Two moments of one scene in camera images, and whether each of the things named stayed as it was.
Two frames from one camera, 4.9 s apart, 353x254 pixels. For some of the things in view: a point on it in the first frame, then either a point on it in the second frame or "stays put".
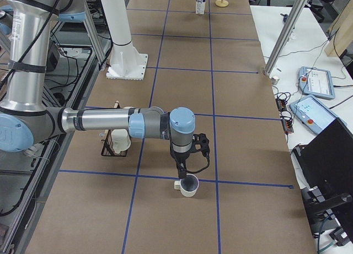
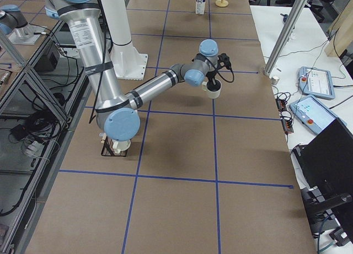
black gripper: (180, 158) -> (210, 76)
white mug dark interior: (188, 185) -> (213, 90)
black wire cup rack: (106, 150) stays put
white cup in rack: (120, 139) stays put
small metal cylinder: (274, 80) stays put
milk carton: (201, 0) stays put
